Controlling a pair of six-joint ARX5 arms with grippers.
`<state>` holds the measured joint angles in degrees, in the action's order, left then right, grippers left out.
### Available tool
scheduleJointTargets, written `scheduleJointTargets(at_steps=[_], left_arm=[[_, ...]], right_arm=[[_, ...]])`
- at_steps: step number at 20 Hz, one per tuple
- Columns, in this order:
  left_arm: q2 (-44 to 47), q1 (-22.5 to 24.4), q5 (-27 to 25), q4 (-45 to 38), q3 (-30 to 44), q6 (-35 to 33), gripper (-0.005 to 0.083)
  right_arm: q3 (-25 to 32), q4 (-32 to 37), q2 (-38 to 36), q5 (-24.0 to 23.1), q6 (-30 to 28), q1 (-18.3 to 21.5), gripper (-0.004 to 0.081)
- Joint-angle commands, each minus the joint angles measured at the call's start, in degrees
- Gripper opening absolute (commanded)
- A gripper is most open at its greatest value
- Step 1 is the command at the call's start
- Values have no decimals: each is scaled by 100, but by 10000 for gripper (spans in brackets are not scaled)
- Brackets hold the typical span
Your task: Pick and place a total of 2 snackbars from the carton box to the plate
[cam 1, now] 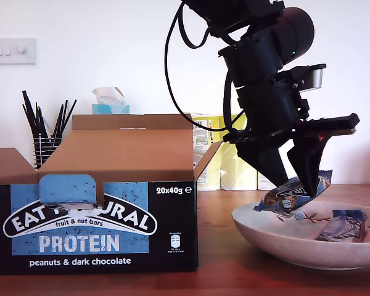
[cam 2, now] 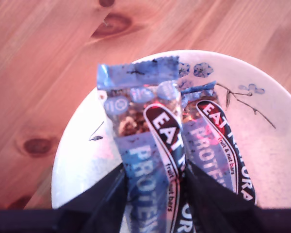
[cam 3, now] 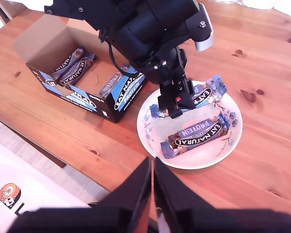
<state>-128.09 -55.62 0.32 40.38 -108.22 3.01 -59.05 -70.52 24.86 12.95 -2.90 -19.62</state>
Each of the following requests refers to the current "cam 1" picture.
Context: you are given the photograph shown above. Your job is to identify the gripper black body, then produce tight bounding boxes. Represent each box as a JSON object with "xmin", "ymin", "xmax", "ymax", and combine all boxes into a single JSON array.
[{"xmin": 223, "ymin": 75, "xmax": 361, "ymax": 146}]

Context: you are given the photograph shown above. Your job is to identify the blue black snackbar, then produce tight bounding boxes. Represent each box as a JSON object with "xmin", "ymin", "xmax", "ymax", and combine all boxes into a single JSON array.
[
  {"xmin": 253, "ymin": 170, "xmax": 333, "ymax": 220},
  {"xmin": 314, "ymin": 208, "xmax": 368, "ymax": 244}
]

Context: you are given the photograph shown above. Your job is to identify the white printed carton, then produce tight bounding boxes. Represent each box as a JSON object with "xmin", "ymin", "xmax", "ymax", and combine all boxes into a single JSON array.
[{"xmin": 257, "ymin": 171, "xmax": 280, "ymax": 191}]

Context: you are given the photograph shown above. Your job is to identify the white plate blue flowers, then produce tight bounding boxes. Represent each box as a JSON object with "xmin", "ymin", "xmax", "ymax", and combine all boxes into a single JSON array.
[{"xmin": 231, "ymin": 200, "xmax": 370, "ymax": 271}]

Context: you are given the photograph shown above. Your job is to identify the black blue snackbar carton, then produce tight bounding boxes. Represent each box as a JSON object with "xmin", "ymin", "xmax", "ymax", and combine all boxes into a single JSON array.
[{"xmin": 0, "ymin": 113, "xmax": 223, "ymax": 276}]

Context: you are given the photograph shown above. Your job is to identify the teal tissue box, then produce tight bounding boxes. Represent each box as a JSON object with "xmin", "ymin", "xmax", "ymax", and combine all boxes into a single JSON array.
[{"xmin": 91, "ymin": 86, "xmax": 131, "ymax": 115}]

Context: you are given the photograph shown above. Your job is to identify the yellow paper roll pack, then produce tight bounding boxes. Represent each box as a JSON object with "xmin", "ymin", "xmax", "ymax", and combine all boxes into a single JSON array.
[{"xmin": 191, "ymin": 112, "xmax": 260, "ymax": 191}]

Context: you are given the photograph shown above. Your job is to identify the thin black stick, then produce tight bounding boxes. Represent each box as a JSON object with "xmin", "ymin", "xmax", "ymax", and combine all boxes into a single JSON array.
[
  {"xmin": 57, "ymin": 99, "xmax": 69, "ymax": 139},
  {"xmin": 22, "ymin": 104, "xmax": 40, "ymax": 141},
  {"xmin": 35, "ymin": 102, "xmax": 49, "ymax": 139},
  {"xmin": 21, "ymin": 89, "xmax": 43, "ymax": 141},
  {"xmin": 60, "ymin": 99, "xmax": 78, "ymax": 136},
  {"xmin": 51, "ymin": 104, "xmax": 65, "ymax": 139}
]

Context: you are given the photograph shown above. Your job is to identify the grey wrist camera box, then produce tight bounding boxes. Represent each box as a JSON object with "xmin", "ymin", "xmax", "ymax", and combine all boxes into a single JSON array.
[{"xmin": 279, "ymin": 64, "xmax": 327, "ymax": 93}]

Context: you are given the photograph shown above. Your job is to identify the thick black cable loop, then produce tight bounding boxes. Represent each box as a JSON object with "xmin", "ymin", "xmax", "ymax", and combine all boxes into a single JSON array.
[{"xmin": 177, "ymin": 0, "xmax": 212, "ymax": 49}]

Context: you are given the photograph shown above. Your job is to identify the wire mesh holder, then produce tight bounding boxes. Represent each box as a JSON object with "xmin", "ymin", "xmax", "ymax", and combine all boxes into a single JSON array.
[{"xmin": 33, "ymin": 135, "xmax": 64, "ymax": 170}]

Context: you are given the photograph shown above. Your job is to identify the white wall switch plate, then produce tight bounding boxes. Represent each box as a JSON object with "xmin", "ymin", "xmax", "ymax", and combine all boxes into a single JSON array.
[{"xmin": 0, "ymin": 37, "xmax": 37, "ymax": 66}]

